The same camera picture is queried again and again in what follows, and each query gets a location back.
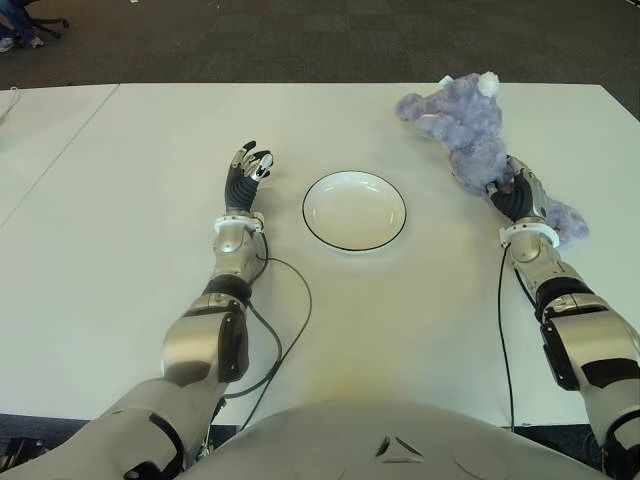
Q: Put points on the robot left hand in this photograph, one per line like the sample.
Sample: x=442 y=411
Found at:
x=239 y=190

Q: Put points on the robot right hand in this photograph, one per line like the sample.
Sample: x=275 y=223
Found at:
x=520 y=197

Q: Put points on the purple plush doll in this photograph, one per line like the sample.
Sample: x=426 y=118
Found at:
x=470 y=130

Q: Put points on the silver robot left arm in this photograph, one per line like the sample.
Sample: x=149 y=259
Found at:
x=190 y=345

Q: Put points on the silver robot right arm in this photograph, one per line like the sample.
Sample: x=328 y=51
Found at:
x=590 y=340

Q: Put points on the white plate black rim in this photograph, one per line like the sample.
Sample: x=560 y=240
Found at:
x=355 y=212

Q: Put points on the black office chair base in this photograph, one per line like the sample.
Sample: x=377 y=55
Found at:
x=50 y=24

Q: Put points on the silver robot torso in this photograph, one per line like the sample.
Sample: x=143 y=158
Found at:
x=390 y=440

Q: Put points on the person legs blue jeans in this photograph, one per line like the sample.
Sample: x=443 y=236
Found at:
x=20 y=22

